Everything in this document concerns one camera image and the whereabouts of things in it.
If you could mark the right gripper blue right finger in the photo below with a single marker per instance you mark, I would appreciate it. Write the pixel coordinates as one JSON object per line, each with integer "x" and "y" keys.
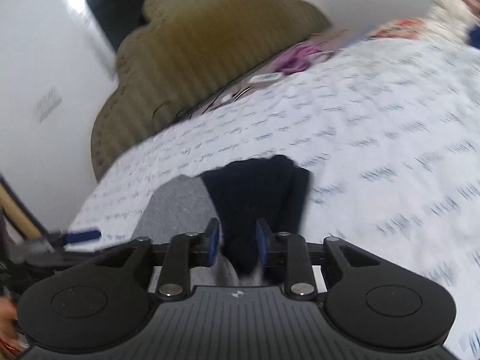
{"x": 265, "y": 241}

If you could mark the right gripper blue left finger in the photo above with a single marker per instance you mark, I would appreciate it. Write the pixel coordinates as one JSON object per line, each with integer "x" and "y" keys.
{"x": 211, "y": 240}

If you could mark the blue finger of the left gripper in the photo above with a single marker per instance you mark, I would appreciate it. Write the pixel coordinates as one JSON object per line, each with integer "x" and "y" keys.
{"x": 88, "y": 235}

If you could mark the navy and grey knit sweater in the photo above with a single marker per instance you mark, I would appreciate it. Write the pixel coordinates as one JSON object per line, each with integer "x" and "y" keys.
{"x": 237, "y": 194}

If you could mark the person's left hand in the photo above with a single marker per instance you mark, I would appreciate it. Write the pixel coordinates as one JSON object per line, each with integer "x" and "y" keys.
{"x": 10, "y": 346}

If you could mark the white power strip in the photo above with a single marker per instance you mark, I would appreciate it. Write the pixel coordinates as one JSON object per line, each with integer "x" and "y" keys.
{"x": 265, "y": 79}

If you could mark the white script-print bed quilt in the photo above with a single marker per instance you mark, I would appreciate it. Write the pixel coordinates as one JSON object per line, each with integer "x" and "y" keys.
{"x": 389, "y": 130}

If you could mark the purple crumpled cloth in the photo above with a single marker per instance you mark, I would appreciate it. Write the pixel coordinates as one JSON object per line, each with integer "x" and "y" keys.
{"x": 299, "y": 58}

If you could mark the olive green padded headboard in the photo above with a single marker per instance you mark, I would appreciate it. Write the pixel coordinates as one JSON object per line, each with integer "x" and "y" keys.
{"x": 187, "y": 51}

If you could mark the red floral patterned fabric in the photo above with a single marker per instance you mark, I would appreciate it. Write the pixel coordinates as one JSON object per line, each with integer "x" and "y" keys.
{"x": 410, "y": 29}

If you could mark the cream white fluffy garment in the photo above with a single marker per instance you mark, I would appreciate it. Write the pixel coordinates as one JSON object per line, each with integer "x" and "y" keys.
{"x": 449, "y": 21}

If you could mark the white wall socket plate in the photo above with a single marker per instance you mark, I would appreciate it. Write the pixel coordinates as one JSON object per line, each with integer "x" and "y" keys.
{"x": 46, "y": 105}

